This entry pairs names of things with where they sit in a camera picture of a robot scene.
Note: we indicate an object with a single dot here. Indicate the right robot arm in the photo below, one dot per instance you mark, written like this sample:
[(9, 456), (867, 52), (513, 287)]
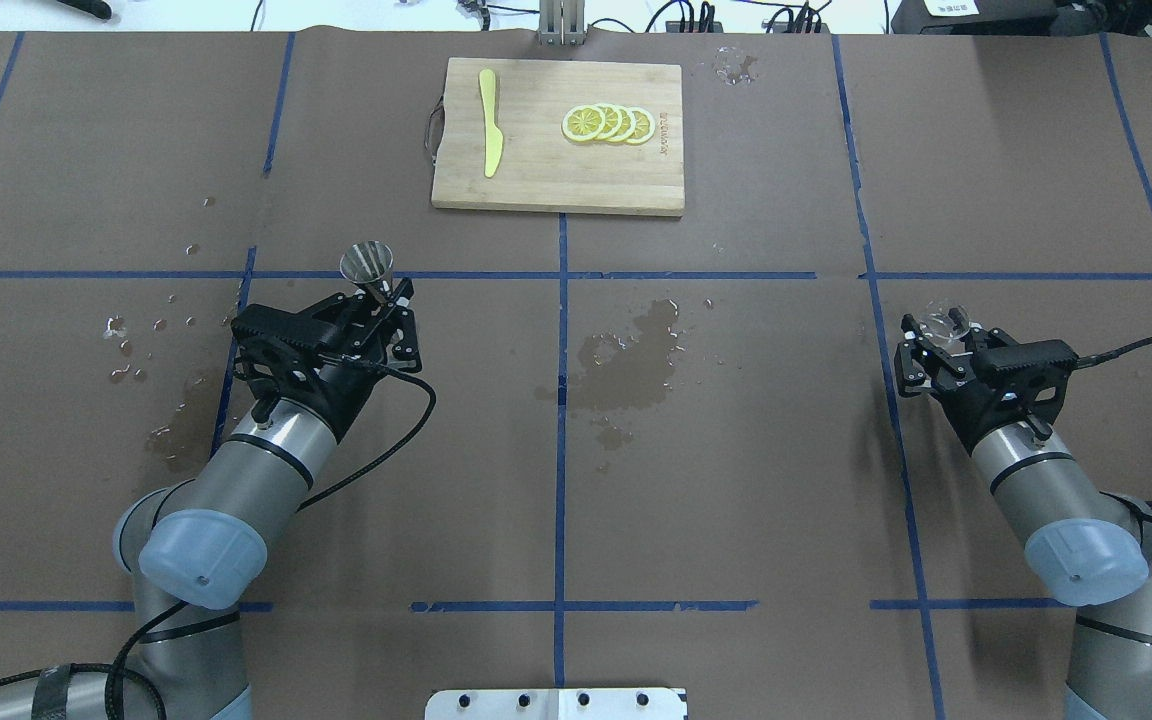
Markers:
[(1091, 549)]

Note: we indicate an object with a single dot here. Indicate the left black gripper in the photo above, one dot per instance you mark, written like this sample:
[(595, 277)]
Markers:
[(343, 390)]

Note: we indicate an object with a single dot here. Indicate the lemon slice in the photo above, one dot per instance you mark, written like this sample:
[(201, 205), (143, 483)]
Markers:
[(628, 123), (583, 123), (613, 121), (644, 125)]

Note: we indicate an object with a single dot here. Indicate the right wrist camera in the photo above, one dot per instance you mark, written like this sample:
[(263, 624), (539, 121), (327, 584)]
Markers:
[(1031, 375)]

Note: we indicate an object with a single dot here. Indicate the black box with label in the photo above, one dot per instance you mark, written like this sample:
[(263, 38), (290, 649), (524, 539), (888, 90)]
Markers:
[(974, 18)]

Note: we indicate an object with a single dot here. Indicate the aluminium frame post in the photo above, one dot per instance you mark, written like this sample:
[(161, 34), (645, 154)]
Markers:
[(562, 23)]

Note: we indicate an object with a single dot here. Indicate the front lemon slice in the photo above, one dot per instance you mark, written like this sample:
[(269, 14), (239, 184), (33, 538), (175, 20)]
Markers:
[(583, 123)]

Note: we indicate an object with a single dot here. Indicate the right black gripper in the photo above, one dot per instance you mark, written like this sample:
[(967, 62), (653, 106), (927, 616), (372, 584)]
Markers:
[(959, 398)]

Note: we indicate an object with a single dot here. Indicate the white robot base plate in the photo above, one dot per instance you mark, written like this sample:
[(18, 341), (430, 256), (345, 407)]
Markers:
[(559, 703)]

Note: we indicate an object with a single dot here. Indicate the small glass beaker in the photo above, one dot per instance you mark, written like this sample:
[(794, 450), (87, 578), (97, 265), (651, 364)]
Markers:
[(946, 324)]

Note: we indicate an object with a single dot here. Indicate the steel jigger measuring cup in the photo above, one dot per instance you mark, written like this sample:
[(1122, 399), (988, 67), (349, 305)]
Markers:
[(369, 267)]

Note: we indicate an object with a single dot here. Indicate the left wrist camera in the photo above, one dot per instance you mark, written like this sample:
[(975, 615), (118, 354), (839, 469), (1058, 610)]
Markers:
[(275, 346)]

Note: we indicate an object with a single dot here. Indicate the wooden cutting board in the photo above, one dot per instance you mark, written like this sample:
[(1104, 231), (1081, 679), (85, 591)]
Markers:
[(541, 170)]

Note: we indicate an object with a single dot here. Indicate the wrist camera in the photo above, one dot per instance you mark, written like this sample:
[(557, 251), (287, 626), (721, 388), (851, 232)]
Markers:
[(275, 346), (1031, 375)]

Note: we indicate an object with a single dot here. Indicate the yellow plastic knife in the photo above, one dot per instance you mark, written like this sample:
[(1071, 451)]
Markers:
[(487, 81)]

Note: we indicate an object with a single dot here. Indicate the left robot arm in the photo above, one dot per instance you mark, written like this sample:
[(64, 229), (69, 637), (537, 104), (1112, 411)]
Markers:
[(193, 549)]

